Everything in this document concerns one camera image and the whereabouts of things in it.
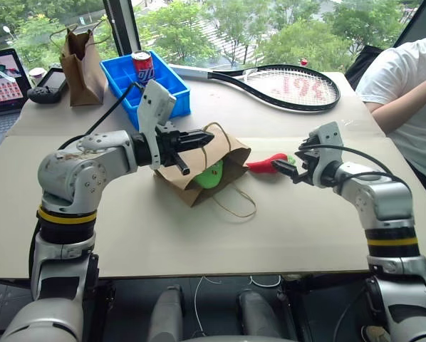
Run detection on black slanted window frame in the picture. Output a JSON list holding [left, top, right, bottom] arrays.
[[392, 0, 426, 49]]

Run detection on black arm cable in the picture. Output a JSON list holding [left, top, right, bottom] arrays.
[[298, 143, 410, 187], [58, 81, 145, 150]]

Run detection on black window frame post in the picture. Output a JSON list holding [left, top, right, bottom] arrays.
[[102, 0, 143, 67]]

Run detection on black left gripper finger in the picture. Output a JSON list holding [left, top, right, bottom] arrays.
[[173, 152, 191, 176], [179, 130, 215, 151]]

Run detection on brown paper bag, creased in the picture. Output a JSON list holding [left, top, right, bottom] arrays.
[[49, 17, 109, 107]]

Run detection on thin white cable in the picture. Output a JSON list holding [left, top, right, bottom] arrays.
[[193, 275, 223, 338]]

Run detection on grey laptop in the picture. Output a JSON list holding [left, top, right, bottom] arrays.
[[0, 48, 32, 157]]

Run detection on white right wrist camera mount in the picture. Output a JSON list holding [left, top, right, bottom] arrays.
[[307, 121, 344, 188]]

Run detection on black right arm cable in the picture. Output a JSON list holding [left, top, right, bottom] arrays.
[[298, 143, 410, 187]]

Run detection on black tennis racket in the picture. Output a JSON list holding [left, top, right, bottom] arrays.
[[168, 63, 341, 114]]

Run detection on black chair back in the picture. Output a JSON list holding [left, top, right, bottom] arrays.
[[344, 44, 390, 90]]

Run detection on red soda can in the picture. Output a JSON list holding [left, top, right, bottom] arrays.
[[132, 51, 155, 86]]

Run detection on black handheld game console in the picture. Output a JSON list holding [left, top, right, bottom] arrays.
[[26, 63, 70, 105]]

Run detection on dark grey rounded shape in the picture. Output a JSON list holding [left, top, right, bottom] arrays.
[[237, 289, 282, 338], [147, 284, 185, 342]]

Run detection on white paper cup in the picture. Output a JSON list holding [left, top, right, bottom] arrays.
[[28, 67, 48, 86]]

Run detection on person in white t-shirt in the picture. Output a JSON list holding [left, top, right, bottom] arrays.
[[355, 33, 426, 213]]

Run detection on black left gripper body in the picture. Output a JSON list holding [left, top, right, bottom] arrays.
[[155, 122, 185, 167]]

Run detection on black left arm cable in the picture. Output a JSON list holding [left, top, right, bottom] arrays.
[[58, 81, 145, 150]]

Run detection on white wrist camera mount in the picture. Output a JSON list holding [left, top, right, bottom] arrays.
[[307, 121, 344, 188], [137, 78, 178, 170]]

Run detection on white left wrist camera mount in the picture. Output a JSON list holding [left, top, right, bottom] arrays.
[[137, 78, 178, 170]]

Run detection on blue plastic compartment bin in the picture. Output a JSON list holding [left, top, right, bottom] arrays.
[[99, 50, 192, 131]]

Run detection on red chili plush toy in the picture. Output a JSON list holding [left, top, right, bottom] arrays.
[[246, 152, 297, 175]]

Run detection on white cable loop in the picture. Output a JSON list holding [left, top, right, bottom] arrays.
[[249, 274, 282, 288]]

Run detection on beige shoe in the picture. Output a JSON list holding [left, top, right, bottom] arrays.
[[360, 323, 393, 342]]

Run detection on brown paper bag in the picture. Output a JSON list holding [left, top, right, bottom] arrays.
[[49, 17, 109, 107], [152, 122, 257, 219]]

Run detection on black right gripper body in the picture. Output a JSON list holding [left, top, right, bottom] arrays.
[[294, 137, 323, 183]]

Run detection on green plush toy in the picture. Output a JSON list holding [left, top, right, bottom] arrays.
[[192, 159, 224, 189]]

